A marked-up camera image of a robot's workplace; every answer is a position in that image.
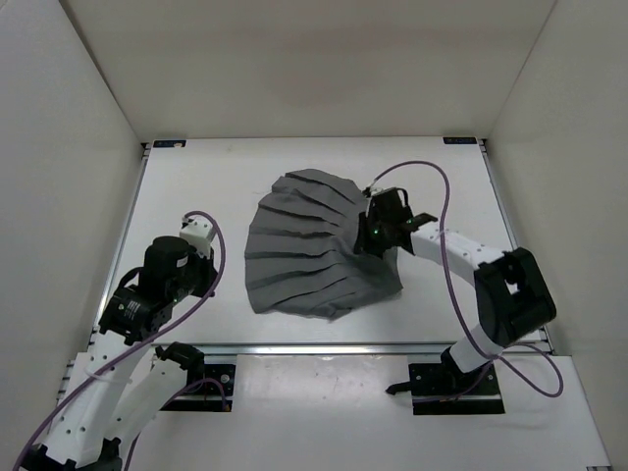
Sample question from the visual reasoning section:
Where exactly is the grey pleated skirt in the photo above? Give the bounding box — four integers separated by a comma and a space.
244, 169, 403, 320

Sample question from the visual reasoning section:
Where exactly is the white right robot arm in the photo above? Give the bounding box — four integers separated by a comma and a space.
355, 187, 556, 393

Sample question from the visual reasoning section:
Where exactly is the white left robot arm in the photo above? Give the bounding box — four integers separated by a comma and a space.
14, 230, 225, 470

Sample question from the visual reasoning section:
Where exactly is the blue right corner label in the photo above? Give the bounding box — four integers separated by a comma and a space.
443, 136, 477, 145

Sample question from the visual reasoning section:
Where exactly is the blue corner label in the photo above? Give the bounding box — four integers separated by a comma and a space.
443, 136, 477, 145
152, 139, 186, 148

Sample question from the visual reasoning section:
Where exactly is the blue left corner label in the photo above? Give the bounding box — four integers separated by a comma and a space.
152, 139, 186, 148

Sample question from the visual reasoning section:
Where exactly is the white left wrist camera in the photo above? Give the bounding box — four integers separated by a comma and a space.
179, 218, 216, 258

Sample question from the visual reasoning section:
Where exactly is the aluminium front rail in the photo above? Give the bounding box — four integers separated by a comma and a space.
192, 342, 450, 356

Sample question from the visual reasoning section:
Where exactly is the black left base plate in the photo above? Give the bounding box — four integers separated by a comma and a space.
161, 356, 236, 413

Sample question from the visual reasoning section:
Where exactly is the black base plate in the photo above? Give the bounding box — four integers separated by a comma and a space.
386, 363, 505, 416
161, 356, 236, 413

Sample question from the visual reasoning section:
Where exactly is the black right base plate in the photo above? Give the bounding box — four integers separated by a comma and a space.
386, 363, 505, 416

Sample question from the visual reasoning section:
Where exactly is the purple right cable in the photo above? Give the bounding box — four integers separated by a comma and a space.
367, 160, 564, 401

